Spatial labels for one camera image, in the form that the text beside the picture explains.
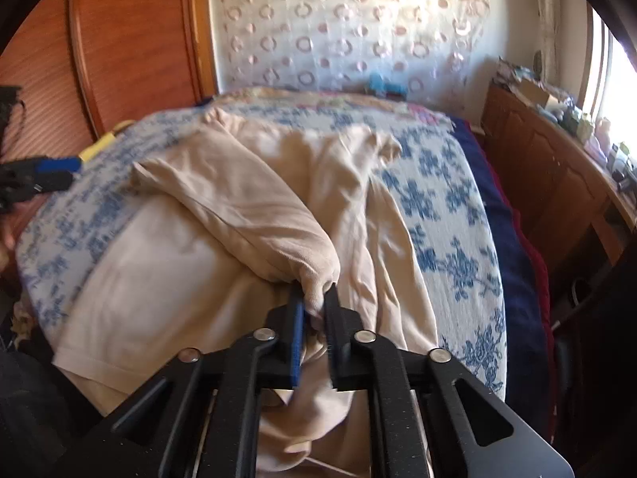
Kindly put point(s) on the yellow plush toy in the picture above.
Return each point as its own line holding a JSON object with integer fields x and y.
{"x": 98, "y": 148}

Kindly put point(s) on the wooden slatted wardrobe door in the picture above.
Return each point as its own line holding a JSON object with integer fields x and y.
{"x": 134, "y": 40}

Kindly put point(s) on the wooden dresser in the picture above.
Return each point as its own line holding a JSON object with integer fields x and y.
{"x": 547, "y": 169}

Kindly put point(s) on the red blanket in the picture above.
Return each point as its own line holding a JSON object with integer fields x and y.
{"x": 543, "y": 298}

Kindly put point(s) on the dark cloth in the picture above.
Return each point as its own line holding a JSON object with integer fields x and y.
{"x": 35, "y": 398}

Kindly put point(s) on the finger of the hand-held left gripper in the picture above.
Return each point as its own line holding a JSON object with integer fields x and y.
{"x": 57, "y": 164}
{"x": 52, "y": 181}

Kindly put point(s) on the beige printed t-shirt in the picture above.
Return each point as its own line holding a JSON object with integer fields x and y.
{"x": 224, "y": 219}

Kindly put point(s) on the window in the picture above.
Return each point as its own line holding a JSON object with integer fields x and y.
{"x": 619, "y": 79}

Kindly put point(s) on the colourful floral quilt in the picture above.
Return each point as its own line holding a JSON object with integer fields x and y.
{"x": 323, "y": 102}

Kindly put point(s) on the navy blue blanket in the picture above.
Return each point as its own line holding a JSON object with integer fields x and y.
{"x": 512, "y": 259}

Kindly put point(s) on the white curtain with circles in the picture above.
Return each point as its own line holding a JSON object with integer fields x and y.
{"x": 348, "y": 20}

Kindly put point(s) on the blue and white floral blanket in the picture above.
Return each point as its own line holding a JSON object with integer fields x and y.
{"x": 443, "y": 219}

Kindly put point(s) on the clutter of small containers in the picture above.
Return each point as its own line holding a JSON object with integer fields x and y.
{"x": 572, "y": 114}

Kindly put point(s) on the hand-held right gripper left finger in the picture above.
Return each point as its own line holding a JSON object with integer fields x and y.
{"x": 297, "y": 328}

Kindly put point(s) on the blue toy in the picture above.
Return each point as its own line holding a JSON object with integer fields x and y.
{"x": 385, "y": 85}

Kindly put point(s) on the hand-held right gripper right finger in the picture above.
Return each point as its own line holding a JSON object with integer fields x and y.
{"x": 332, "y": 328}

